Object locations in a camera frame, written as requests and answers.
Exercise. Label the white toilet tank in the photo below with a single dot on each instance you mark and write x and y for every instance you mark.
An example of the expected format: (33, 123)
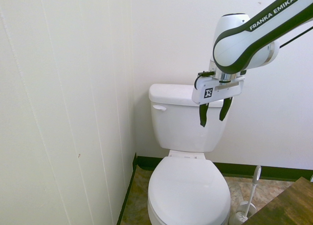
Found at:
(185, 127)

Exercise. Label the white flush lever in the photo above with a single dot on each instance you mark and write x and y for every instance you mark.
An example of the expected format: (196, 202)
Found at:
(159, 107)

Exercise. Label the dark wooden table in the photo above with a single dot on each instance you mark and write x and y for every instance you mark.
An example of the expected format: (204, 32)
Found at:
(283, 205)

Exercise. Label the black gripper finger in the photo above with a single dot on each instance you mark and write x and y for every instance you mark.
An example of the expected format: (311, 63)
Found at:
(223, 110)
(203, 115)

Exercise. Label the white toilet brush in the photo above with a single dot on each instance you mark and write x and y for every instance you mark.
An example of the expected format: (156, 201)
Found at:
(252, 193)

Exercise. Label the white gripper body with marker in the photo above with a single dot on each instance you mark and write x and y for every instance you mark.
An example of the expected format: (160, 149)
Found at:
(220, 90)

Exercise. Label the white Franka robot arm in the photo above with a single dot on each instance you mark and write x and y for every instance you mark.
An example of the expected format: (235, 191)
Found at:
(244, 42)

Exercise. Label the white toilet bowl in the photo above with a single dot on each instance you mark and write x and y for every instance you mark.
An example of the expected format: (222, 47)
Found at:
(171, 216)

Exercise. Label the white toilet brush holder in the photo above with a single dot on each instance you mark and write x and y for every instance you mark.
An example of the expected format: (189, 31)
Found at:
(240, 214)

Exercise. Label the white toilet tank lid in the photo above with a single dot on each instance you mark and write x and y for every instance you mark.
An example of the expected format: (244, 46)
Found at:
(171, 94)

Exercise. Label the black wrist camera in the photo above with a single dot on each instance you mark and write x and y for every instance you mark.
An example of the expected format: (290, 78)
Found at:
(205, 74)

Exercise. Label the white toilet seat lid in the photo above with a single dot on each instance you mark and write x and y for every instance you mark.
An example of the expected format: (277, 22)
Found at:
(189, 183)

